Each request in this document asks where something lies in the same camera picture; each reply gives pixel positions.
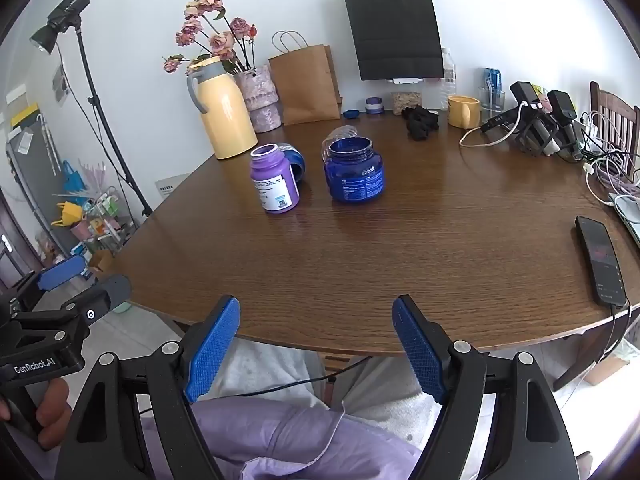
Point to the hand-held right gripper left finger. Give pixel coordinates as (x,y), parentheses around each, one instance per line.
(212,350)

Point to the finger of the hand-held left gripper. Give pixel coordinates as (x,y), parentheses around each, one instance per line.
(62,270)
(102,297)

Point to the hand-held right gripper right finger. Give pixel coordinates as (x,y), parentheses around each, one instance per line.
(419,352)

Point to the clear plastic cup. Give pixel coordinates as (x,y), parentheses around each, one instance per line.
(341,135)

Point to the person's left hand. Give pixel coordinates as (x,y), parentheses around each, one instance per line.
(52,407)

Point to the cluttered storage rack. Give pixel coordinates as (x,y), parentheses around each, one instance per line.
(97,220)

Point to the grey refrigerator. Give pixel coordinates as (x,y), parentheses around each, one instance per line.
(30,185)

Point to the person's purple shirt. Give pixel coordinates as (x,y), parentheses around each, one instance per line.
(280,440)

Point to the white paper sheet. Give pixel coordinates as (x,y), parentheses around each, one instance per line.
(171,186)

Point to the black light stand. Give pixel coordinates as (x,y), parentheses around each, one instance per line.
(100,110)

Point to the purple plastic bottle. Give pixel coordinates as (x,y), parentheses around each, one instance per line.
(275,185)

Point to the blue plastic jar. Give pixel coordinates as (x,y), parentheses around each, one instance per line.
(354,175)

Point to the cardboard box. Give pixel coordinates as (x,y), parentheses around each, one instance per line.
(607,370)

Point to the black smartphone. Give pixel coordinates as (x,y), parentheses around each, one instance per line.
(602,262)

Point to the blue jar lid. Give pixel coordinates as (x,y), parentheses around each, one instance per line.
(295,162)

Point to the yellow thermos jug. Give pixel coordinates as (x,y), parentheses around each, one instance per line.
(227,115)

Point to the black cloth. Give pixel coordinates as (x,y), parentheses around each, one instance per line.
(421,121)

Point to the yellow mug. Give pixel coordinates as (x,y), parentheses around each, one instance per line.
(462,110)

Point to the small blue lid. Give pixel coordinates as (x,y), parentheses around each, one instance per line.
(352,113)

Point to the glass jar of oats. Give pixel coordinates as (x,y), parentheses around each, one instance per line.
(406,102)

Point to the grey laptop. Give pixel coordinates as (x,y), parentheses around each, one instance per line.
(629,215)

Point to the small purple white jar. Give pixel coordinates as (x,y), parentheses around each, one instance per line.
(374,105)

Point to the pink textured vase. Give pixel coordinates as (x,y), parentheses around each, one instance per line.
(260,100)

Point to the black studio light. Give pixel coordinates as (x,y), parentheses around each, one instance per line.
(60,15)

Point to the black charging stand with devices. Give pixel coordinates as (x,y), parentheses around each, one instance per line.
(545,125)

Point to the clear drinking glass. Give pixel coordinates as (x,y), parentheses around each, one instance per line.
(491,100)

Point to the clear plastic water bottle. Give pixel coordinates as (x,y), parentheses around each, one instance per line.
(448,80)

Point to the dried pink flowers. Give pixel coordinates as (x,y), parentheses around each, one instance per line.
(215,35)

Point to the brown paper bag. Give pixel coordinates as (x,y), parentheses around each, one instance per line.
(305,85)

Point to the blue drink can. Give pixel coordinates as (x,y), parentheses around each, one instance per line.
(492,77)

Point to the wooden chair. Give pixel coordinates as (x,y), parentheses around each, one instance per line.
(617,120)

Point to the black paper bag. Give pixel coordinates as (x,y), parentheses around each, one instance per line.
(395,30)

